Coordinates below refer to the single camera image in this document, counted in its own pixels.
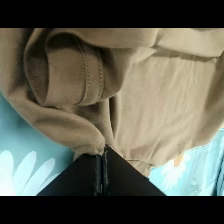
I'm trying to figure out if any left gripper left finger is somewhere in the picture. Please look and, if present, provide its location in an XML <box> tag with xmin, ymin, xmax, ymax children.
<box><xmin>36</xmin><ymin>153</ymin><xmax>103</xmax><ymax>197</ymax></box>

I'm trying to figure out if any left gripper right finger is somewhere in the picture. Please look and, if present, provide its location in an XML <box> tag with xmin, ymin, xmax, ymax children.
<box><xmin>101</xmin><ymin>144</ymin><xmax>167</xmax><ymax>197</ymax></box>

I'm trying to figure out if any tan shirt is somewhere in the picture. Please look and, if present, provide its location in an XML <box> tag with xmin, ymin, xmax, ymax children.
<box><xmin>0</xmin><ymin>27</ymin><xmax>224</xmax><ymax>178</ymax></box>

